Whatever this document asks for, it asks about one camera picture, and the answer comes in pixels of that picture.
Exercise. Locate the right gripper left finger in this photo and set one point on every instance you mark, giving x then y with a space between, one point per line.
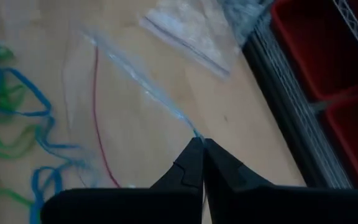
166 202

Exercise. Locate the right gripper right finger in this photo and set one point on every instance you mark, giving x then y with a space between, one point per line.
259 205

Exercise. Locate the clear plastic zip bag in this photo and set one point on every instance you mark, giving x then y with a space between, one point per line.
194 34
129 71

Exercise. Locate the red plastic bin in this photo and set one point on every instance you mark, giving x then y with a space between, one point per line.
315 46
356 140

